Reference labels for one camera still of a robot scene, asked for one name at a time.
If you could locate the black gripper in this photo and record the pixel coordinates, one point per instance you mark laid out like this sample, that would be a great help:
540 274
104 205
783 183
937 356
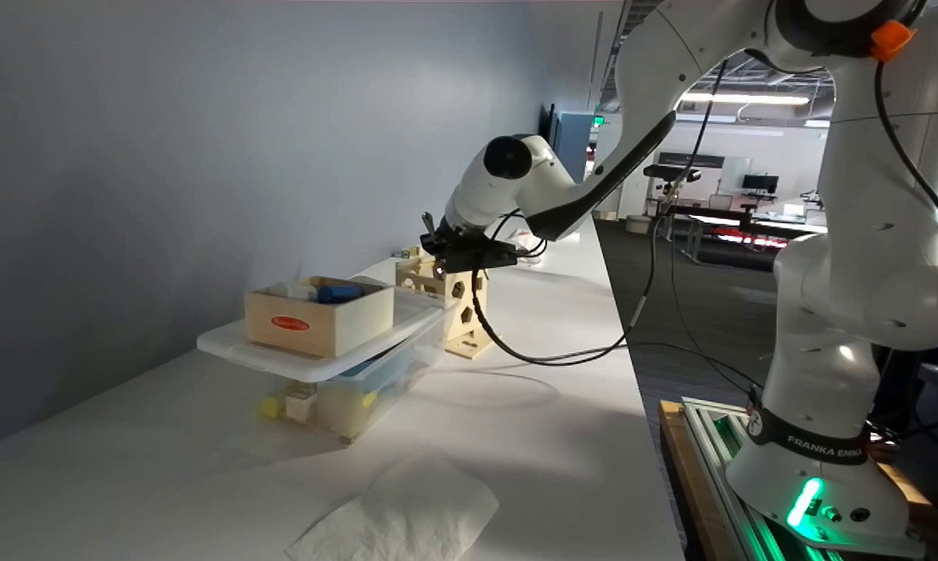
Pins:
462 249

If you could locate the wooden shape sorter cube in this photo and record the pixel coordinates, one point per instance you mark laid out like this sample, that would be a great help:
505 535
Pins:
457 311

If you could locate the white paper towel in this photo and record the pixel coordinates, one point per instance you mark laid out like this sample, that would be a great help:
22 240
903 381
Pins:
406 515

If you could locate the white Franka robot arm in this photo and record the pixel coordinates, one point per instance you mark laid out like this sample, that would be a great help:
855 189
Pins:
883 270

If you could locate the flat wooden shape cutout plate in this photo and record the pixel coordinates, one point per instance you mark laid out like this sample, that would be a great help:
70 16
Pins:
476 348

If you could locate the blue toy piece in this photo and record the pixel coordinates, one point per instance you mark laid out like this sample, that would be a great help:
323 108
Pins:
336 295

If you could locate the large cream block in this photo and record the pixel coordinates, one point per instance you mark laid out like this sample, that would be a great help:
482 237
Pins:
346 413

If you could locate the white plastic bin lid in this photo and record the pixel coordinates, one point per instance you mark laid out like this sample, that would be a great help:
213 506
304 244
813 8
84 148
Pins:
282 360

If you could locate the small cream block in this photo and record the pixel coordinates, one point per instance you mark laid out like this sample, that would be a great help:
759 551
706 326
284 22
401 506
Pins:
301 406

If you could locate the small yellow block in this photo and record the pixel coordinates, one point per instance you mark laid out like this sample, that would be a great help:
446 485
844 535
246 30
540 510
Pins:
273 409

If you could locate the black desk equipment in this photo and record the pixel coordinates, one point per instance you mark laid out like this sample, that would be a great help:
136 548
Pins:
703 162

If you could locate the black monitor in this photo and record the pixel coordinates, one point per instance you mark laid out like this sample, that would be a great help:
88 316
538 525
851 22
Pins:
762 185

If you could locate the wooden base platform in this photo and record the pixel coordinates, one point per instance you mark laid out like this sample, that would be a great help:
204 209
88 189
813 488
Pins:
685 488

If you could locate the ceiling light strip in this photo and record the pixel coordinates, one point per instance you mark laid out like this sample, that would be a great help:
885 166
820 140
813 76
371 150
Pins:
759 101

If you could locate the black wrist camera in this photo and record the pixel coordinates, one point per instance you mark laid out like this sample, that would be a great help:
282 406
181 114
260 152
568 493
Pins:
514 253

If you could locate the blue wall panel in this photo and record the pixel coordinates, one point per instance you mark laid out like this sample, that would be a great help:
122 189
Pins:
579 129

